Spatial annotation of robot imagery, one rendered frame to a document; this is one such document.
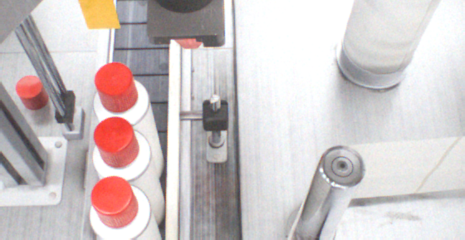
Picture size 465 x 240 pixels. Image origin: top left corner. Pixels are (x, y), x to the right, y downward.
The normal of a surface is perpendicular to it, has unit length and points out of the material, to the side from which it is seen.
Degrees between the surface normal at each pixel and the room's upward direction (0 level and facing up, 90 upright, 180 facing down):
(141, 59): 0
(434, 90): 0
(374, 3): 87
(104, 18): 90
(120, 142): 2
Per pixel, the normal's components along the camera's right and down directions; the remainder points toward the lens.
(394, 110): 0.00, -0.45
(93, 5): 0.02, 0.89
